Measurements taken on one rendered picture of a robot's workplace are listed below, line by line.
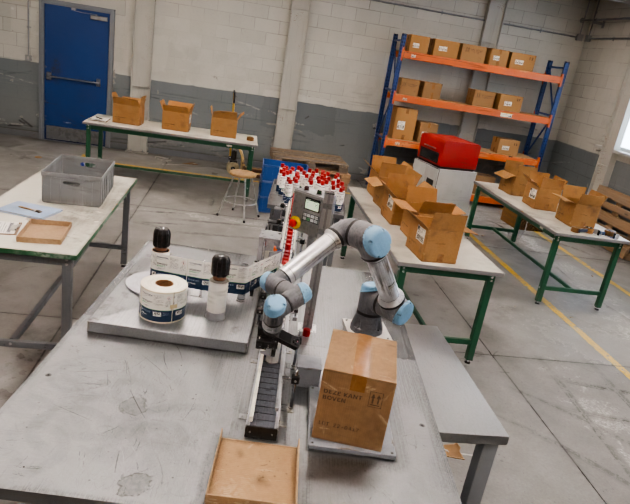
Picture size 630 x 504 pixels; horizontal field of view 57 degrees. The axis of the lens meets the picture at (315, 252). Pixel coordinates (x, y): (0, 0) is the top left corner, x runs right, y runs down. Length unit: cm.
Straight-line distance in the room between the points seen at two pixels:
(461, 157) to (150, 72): 511
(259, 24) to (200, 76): 127
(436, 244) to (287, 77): 631
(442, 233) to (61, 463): 300
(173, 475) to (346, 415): 57
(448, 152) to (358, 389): 623
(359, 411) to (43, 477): 96
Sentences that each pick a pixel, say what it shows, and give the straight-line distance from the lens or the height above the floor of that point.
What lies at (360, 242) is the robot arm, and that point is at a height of 141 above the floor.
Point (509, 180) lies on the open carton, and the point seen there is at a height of 94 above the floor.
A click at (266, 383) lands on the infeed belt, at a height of 88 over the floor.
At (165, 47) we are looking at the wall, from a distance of 1014.
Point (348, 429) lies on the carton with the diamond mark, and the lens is 203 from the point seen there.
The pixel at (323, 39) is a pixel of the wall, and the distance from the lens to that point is 1013.
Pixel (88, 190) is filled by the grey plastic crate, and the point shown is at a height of 92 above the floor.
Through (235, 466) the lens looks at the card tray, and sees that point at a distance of 194.
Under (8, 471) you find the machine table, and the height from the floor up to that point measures 83.
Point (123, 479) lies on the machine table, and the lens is 189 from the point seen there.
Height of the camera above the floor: 208
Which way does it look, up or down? 19 degrees down
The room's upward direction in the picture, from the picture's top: 9 degrees clockwise
